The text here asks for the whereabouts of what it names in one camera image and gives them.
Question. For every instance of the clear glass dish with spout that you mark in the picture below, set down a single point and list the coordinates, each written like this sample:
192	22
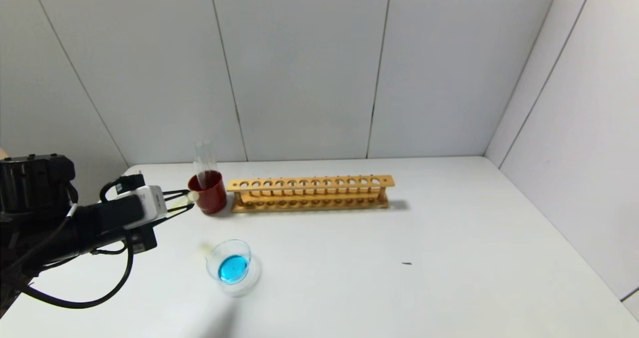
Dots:
234	268

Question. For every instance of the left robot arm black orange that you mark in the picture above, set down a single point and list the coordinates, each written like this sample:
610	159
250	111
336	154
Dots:
35	183

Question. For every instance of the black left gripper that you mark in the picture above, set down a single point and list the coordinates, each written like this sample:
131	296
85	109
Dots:
110	218

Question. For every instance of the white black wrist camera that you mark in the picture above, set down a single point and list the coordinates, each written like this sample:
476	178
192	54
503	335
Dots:
152	205

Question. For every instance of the wooden test tube rack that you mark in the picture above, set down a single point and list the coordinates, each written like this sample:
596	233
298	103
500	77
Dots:
309	182

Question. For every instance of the dark red cup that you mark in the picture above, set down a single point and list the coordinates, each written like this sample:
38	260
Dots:
214	198

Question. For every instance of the glass test tube blue pigment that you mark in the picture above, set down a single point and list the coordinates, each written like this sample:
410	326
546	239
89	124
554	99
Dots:
199	158

